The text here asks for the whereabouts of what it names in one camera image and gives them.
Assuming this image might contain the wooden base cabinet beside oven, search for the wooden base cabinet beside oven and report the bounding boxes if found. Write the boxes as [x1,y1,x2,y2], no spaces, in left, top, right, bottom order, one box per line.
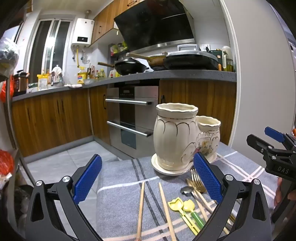
[159,79,237,147]

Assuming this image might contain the kitchen window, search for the kitchen window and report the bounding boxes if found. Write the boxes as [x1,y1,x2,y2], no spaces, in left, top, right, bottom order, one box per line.
[28,19,74,82]

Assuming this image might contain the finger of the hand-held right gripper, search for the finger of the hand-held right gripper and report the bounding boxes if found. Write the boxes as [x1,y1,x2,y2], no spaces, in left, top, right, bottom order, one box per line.
[264,126,296,151]
[246,134,279,161]

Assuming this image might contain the yellow detergent bottle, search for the yellow detergent bottle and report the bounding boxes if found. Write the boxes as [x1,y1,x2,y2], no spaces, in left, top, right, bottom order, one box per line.
[77,67,88,84]

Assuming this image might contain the grey kitchen countertop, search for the grey kitchen countertop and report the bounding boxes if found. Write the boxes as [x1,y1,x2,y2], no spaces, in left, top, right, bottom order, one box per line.
[11,69,238,103]

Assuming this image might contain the grey checked tablecloth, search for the grey checked tablecloth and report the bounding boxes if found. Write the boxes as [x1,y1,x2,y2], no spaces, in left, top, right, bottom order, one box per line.
[95,141,281,241]

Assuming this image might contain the white water heater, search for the white water heater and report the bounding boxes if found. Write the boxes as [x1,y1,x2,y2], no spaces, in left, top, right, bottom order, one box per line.
[70,18,95,48]

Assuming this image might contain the black wok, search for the black wok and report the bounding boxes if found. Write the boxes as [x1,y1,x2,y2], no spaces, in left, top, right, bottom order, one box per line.
[97,60,150,76]

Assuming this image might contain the cream ceramic utensil holder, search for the cream ceramic utensil holder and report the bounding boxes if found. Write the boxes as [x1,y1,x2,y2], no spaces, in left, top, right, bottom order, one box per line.
[153,103,221,171]

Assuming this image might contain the dark lidded jar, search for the dark lidded jar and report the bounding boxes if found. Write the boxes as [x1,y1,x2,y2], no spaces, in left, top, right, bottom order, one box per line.
[18,72,30,93]

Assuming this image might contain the stainless built-in oven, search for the stainless built-in oven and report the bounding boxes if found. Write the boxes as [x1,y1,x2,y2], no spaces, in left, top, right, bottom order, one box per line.
[105,81,160,151]

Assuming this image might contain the yellow food bag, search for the yellow food bag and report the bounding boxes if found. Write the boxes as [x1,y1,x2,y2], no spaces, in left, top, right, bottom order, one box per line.
[37,73,50,91]

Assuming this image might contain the gold fork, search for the gold fork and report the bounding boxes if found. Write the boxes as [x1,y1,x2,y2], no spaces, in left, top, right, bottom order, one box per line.
[191,168,234,232]
[186,178,214,214]

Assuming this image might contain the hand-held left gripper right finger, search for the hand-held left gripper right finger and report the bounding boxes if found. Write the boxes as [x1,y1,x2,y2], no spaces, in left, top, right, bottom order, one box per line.
[193,152,271,241]

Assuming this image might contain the person's right hand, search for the person's right hand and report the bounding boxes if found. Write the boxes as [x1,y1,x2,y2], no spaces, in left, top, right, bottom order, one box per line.
[274,177,286,209]

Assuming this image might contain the small silver spoon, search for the small silver spoon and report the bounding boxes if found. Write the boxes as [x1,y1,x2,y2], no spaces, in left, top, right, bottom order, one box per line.
[180,186,210,223]

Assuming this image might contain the spice shelf with jars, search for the spice shelf with jars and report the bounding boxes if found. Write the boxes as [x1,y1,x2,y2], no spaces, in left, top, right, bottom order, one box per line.
[108,42,129,59]

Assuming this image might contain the black electric griddle grey lid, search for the black electric griddle grey lid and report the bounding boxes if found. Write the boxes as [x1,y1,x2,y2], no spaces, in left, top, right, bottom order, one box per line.
[163,44,219,70]

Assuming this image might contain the yellow tulip spoon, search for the yellow tulip spoon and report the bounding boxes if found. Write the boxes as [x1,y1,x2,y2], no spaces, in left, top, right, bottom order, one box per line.
[168,197,200,235]

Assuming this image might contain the crumpled dish cloth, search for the crumpled dish cloth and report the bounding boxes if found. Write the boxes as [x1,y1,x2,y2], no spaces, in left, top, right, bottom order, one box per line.
[51,66,63,79]

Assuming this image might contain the black range hood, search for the black range hood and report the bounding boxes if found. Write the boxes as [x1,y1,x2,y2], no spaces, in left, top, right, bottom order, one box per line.
[113,0,195,53]

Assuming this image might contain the wooden chopstick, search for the wooden chopstick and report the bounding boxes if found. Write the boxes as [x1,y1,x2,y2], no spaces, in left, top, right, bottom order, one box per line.
[158,183,177,241]
[136,181,146,241]

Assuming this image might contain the clear bag of dark greens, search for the clear bag of dark greens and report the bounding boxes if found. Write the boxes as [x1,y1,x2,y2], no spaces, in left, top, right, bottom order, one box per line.
[0,37,20,77]

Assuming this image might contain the brown frying pan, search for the brown frying pan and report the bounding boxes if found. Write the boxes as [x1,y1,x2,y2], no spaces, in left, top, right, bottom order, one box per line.
[126,52,168,66]

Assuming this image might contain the wooden base cabinets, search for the wooden base cabinets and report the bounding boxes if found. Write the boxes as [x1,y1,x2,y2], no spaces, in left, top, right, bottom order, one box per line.
[11,86,111,157]

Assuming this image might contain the yellow green plastic spoon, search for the yellow green plastic spoon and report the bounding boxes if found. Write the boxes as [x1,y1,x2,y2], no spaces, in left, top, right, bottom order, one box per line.
[182,200,207,229]

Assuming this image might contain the group of condiment bottles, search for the group of condiment bottles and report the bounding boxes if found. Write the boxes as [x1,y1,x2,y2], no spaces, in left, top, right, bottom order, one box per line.
[86,66,109,80]

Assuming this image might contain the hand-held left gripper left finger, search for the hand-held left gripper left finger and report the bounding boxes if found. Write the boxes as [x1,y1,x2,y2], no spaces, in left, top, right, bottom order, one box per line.
[25,153,102,241]

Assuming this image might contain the yellow gas pipe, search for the yellow gas pipe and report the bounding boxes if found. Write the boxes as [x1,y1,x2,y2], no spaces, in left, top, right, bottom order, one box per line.
[72,47,82,68]

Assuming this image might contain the wooden wall cabinets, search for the wooden wall cabinets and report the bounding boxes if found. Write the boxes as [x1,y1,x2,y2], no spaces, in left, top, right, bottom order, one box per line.
[91,0,144,46]

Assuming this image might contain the cream ceramic saucer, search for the cream ceramic saucer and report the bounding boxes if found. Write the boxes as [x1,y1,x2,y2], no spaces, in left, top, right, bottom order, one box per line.
[151,154,195,176]

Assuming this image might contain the red plastic bag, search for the red plastic bag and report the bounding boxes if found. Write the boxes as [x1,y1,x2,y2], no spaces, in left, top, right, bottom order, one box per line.
[0,81,11,103]
[0,149,14,177]

